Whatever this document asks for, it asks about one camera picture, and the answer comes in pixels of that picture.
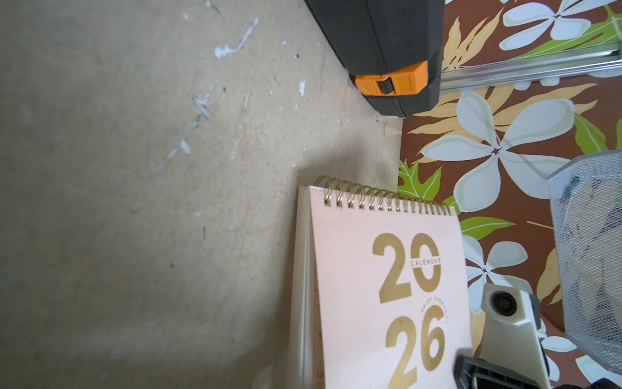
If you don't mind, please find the aluminium frame rail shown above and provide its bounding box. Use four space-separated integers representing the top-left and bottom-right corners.
440 42 621 92

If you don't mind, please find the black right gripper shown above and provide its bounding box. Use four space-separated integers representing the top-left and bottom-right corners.
454 355 539 389

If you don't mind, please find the pink 2026 desk calendar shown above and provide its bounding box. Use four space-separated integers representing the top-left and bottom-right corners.
286 177 473 388

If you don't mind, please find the white mesh basket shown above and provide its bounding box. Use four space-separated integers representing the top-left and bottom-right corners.
547 150 621 373

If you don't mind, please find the black tool case orange latch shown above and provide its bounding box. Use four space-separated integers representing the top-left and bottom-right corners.
306 0 445 118

